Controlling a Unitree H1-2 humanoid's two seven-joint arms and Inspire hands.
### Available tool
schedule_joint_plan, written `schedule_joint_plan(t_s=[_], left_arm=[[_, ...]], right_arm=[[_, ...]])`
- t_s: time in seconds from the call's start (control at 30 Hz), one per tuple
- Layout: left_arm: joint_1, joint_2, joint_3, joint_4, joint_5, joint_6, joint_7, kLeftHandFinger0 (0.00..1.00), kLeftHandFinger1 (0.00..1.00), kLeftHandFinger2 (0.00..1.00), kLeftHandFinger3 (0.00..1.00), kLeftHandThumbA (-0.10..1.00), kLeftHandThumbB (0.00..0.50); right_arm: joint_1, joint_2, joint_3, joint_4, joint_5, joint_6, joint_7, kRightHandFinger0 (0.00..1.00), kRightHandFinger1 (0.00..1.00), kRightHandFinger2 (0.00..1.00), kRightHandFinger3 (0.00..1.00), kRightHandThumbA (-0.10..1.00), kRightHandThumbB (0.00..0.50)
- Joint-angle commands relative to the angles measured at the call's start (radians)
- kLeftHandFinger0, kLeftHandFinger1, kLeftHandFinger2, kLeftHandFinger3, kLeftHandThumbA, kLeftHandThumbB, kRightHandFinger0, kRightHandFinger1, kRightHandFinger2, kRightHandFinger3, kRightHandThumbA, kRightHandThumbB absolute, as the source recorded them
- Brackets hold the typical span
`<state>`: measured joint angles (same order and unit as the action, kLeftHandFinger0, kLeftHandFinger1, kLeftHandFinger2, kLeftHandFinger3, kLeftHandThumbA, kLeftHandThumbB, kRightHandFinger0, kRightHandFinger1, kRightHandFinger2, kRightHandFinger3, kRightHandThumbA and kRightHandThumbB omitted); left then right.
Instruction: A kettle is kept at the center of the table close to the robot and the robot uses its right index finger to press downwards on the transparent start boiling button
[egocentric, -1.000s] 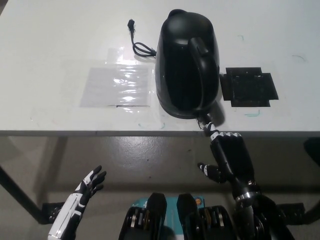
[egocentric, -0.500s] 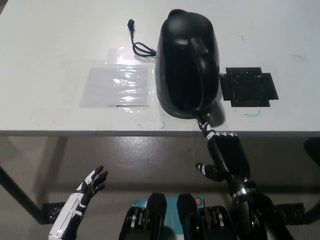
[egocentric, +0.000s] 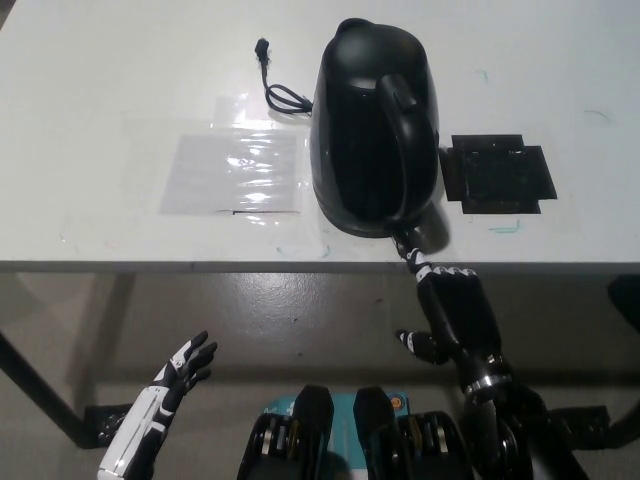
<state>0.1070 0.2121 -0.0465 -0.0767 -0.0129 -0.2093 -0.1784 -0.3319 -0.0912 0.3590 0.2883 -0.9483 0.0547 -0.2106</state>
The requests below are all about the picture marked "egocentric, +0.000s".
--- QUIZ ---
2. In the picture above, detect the black robot body with teal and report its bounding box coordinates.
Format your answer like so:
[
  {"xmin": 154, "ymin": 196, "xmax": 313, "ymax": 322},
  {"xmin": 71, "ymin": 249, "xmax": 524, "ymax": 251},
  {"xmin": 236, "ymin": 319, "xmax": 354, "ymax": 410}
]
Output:
[{"xmin": 237, "ymin": 384, "xmax": 476, "ymax": 480}]

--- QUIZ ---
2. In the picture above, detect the black metal table frame bar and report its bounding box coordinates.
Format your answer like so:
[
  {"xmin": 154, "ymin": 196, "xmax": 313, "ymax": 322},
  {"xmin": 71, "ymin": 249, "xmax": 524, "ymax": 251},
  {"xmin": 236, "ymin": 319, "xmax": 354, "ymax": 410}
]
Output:
[
  {"xmin": 607, "ymin": 412, "xmax": 640, "ymax": 449},
  {"xmin": 0, "ymin": 330, "xmax": 86, "ymax": 447}
]

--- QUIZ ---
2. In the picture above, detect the black rounded object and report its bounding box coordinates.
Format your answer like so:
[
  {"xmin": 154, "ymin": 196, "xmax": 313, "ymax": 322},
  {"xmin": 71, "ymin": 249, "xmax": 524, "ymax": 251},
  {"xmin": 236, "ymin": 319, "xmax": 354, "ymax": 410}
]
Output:
[{"xmin": 606, "ymin": 276, "xmax": 640, "ymax": 335}]

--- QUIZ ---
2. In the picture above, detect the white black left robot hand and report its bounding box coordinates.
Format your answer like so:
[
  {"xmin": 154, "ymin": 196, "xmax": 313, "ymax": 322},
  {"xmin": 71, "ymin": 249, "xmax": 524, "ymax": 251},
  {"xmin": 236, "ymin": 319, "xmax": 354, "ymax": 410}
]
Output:
[{"xmin": 96, "ymin": 329, "xmax": 219, "ymax": 480}]

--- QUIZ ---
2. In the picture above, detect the clear plastic sleeve with paper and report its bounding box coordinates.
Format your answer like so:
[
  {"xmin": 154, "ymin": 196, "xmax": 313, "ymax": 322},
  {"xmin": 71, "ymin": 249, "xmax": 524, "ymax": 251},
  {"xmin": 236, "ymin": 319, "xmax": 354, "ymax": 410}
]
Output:
[{"xmin": 159, "ymin": 132, "xmax": 307, "ymax": 217}]

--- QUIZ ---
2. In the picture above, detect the black square tray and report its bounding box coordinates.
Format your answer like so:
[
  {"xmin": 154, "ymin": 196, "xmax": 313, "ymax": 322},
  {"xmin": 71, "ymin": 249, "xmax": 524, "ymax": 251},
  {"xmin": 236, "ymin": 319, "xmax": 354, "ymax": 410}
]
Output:
[{"xmin": 438, "ymin": 133, "xmax": 558, "ymax": 218}]

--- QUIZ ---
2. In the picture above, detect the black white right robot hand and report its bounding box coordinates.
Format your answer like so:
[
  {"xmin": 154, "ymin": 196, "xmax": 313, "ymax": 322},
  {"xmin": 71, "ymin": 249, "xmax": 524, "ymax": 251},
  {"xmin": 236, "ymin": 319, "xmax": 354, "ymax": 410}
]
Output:
[{"xmin": 393, "ymin": 229, "xmax": 515, "ymax": 397}]

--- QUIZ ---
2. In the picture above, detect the black power cord with plug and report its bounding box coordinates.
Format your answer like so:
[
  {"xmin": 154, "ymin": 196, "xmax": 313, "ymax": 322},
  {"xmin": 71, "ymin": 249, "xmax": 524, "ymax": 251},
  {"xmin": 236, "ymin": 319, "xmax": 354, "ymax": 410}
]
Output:
[{"xmin": 253, "ymin": 38, "xmax": 315, "ymax": 118}]

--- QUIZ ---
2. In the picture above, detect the black electric kettle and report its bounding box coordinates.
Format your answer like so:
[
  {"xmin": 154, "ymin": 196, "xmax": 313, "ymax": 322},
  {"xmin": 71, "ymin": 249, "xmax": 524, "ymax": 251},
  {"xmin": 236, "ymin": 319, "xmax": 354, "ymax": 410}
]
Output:
[{"xmin": 305, "ymin": 18, "xmax": 451, "ymax": 254}]

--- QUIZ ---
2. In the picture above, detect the black table foot plate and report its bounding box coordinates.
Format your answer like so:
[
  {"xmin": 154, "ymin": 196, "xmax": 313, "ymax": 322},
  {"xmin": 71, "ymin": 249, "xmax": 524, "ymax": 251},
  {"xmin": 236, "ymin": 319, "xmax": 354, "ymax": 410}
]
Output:
[
  {"xmin": 82, "ymin": 404, "xmax": 132, "ymax": 449},
  {"xmin": 547, "ymin": 405, "xmax": 612, "ymax": 441}
]

